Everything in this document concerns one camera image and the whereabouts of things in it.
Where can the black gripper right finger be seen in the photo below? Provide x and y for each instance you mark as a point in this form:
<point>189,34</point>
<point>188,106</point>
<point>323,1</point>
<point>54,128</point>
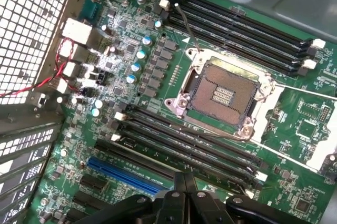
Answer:
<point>205,208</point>

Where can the green motherboard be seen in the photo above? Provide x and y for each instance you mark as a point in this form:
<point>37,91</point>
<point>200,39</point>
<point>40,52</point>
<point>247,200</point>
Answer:
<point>289,187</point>

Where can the RAM slot with black latches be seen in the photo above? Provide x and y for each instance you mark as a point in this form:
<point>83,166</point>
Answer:
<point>237,45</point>
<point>237,27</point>
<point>158,144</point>
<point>158,119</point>

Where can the blue expansion slot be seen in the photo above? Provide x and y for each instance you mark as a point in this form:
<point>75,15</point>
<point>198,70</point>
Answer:
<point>126,176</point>

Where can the short black expansion slot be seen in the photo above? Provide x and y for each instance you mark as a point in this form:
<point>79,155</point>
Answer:
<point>93,183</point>

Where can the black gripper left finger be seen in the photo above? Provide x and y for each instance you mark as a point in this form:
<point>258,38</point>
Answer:
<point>171,208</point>

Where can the CPU socket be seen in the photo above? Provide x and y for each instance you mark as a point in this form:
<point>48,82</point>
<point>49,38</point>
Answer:
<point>223,90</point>

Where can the RAM slot with white latches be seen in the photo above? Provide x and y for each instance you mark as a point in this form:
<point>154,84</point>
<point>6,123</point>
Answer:
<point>116,137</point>
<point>158,131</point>
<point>237,18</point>
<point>237,36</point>

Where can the silver rear port block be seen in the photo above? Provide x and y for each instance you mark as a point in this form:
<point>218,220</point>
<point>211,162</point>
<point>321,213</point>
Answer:
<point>76,32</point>
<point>76,54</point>
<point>62,85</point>
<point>70,69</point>

